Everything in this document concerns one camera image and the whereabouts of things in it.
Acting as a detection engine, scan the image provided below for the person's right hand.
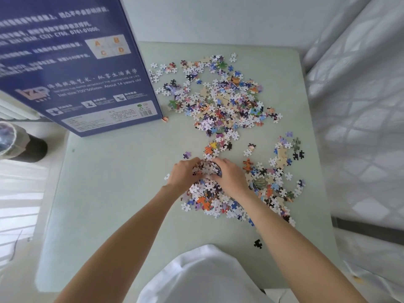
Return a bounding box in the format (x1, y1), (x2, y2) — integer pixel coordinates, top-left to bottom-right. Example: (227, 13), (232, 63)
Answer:
(210, 158), (254, 201)

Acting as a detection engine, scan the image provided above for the person's left hand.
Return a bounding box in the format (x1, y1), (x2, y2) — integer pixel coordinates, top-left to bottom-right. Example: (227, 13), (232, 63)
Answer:
(166, 157), (204, 198)

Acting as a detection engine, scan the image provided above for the handful of white puzzle pieces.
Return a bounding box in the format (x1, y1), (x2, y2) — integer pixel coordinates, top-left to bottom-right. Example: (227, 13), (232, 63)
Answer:
(193, 158), (223, 181)

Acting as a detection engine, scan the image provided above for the person's left forearm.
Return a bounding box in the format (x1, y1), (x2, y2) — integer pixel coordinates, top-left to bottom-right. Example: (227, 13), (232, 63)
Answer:
(54, 185), (183, 303)

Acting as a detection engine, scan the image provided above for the person's right forearm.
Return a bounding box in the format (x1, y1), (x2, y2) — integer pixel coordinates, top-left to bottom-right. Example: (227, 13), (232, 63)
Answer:
(234, 190), (369, 303)

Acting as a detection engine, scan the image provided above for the pile of colourful puzzle pieces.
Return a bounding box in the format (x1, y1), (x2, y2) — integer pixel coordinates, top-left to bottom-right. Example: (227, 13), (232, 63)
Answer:
(148, 53), (283, 138)
(180, 132), (307, 228)

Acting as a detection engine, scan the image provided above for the person's white shirt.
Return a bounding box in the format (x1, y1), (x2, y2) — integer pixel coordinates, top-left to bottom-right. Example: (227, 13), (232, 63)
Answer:
(137, 244), (266, 303)

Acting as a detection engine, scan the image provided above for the white quilted mattress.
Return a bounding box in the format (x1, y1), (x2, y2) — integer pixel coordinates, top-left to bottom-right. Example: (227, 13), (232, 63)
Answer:
(301, 0), (404, 232)

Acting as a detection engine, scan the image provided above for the blue puzzle box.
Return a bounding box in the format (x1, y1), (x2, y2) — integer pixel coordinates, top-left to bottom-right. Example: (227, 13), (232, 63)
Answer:
(0, 0), (164, 138)

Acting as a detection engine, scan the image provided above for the black cylindrical container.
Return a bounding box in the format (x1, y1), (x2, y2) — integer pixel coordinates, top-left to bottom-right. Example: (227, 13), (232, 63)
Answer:
(0, 121), (48, 163)

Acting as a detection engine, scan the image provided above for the white bed base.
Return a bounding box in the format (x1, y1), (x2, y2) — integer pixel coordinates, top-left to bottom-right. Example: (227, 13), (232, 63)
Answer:
(331, 226), (404, 303)

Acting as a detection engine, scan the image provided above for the white radiator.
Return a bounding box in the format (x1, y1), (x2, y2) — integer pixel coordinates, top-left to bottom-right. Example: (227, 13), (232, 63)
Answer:
(0, 91), (42, 122)

